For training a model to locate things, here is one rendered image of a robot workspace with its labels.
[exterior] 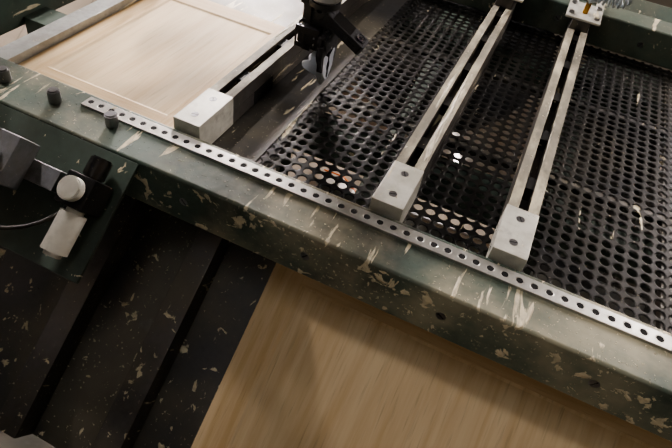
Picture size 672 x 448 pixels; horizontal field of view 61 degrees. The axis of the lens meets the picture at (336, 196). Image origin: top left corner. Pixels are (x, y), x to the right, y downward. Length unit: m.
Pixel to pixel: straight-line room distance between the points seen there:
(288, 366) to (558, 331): 0.54
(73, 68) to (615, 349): 1.23
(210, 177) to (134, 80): 0.41
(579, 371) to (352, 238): 0.42
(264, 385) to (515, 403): 0.50
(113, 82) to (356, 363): 0.81
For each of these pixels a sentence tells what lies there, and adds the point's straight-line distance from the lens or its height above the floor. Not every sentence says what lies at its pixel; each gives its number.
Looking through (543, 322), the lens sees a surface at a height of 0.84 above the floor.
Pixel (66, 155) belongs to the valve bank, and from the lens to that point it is 1.19.
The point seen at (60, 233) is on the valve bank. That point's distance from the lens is 1.08.
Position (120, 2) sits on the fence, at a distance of 1.68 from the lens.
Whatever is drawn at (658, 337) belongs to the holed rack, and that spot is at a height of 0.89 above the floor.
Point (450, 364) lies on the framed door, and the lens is 1.20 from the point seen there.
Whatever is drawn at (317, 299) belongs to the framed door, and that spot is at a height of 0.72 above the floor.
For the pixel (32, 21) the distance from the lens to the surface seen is 1.78.
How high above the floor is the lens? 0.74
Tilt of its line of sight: 9 degrees up
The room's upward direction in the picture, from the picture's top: 24 degrees clockwise
